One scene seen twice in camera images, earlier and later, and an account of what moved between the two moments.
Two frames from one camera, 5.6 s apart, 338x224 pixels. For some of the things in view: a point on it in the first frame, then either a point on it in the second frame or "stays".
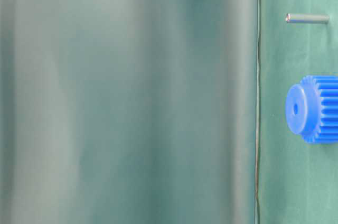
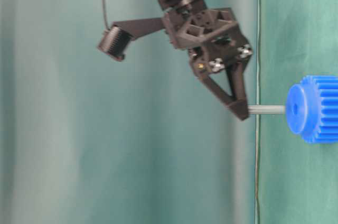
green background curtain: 128,96 stays
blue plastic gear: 311,109 stays
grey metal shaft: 307,18 → 265,110
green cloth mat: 297,180 stays
